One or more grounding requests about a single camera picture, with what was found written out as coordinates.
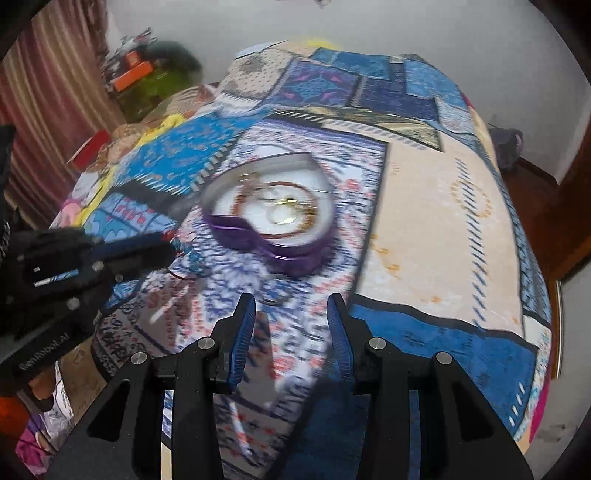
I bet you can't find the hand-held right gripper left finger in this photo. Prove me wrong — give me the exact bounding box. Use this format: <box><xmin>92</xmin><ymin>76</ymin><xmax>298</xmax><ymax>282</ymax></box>
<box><xmin>46</xmin><ymin>292</ymin><xmax>257</xmax><ymax>480</ymax></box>

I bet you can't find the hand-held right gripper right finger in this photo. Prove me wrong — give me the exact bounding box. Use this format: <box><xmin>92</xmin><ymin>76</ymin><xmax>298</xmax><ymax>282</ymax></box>
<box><xmin>326</xmin><ymin>292</ymin><xmax>534</xmax><ymax>480</ymax></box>

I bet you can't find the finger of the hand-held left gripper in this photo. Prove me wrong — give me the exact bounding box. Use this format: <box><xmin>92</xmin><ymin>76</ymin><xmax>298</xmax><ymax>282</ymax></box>
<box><xmin>90</xmin><ymin>241</ymin><xmax>175</xmax><ymax>289</ymax></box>
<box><xmin>85</xmin><ymin>232</ymin><xmax>167</xmax><ymax>256</ymax></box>

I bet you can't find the teal beaded necklace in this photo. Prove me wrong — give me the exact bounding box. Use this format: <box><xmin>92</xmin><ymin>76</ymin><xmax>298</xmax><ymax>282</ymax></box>
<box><xmin>170</xmin><ymin>234</ymin><xmax>211</xmax><ymax>278</ymax></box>

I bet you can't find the thin metal bracelet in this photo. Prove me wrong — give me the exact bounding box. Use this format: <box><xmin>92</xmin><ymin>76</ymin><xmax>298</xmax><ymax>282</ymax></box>
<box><xmin>257</xmin><ymin>281</ymin><xmax>297</xmax><ymax>307</ymax></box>

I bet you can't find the purple heart-shaped jewelry box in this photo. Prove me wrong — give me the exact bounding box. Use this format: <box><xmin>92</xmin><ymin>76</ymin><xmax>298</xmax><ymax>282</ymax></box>
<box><xmin>201</xmin><ymin>152</ymin><xmax>336</xmax><ymax>278</ymax></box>

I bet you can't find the pile of bead bracelets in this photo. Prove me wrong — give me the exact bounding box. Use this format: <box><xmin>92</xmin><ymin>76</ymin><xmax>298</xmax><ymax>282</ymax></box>
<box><xmin>231</xmin><ymin>181</ymin><xmax>325</xmax><ymax>241</ymax></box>

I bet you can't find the gold ring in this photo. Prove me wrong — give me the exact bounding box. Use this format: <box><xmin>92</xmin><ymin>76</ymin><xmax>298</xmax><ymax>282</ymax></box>
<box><xmin>267</xmin><ymin>198</ymin><xmax>302</xmax><ymax>228</ymax></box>

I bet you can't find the red box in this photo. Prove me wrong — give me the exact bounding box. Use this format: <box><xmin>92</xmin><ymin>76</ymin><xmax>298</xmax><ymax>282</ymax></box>
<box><xmin>68</xmin><ymin>130</ymin><xmax>112</xmax><ymax>168</ymax></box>

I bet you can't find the orange cartoon quilt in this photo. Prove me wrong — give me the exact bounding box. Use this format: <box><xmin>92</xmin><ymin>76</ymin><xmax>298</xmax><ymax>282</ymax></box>
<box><xmin>60</xmin><ymin>82</ymin><xmax>223</xmax><ymax>222</ymax></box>

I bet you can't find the pink and purple cloth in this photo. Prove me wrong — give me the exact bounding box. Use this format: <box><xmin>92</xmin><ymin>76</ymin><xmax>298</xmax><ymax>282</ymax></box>
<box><xmin>14</xmin><ymin>362</ymin><xmax>95</xmax><ymax>477</ymax></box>

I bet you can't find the green cloth-covered table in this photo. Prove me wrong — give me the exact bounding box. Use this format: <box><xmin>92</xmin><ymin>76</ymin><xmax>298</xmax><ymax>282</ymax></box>
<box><xmin>119</xmin><ymin>69</ymin><xmax>195</xmax><ymax>121</ymax></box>

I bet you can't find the blue patchwork blanket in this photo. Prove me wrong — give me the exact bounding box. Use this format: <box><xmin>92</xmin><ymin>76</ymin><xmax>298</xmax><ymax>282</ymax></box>
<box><xmin>58</xmin><ymin>39</ymin><xmax>555</xmax><ymax>480</ymax></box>

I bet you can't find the orange box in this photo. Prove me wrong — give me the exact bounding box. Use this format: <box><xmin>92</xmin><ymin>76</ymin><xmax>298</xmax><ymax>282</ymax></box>
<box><xmin>113</xmin><ymin>61</ymin><xmax>154</xmax><ymax>92</ymax></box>

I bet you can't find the red striped curtain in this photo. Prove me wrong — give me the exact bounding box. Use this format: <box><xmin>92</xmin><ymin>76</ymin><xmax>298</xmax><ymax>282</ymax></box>
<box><xmin>0</xmin><ymin>0</ymin><xmax>112</xmax><ymax>228</ymax></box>

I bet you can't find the dark grey cloth bag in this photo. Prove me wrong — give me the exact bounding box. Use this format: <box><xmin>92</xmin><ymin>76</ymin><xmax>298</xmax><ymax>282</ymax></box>
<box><xmin>151</xmin><ymin>40</ymin><xmax>204</xmax><ymax>78</ymax></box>

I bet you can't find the pile of wrapped clutter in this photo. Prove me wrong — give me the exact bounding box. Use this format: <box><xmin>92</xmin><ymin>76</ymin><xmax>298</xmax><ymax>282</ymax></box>
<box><xmin>103</xmin><ymin>27</ymin><xmax>154</xmax><ymax>71</ymax></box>

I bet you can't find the dark clothes pile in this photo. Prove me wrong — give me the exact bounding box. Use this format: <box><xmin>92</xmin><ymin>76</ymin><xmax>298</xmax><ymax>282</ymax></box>
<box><xmin>488</xmin><ymin>127</ymin><xmax>526</xmax><ymax>172</ymax></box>

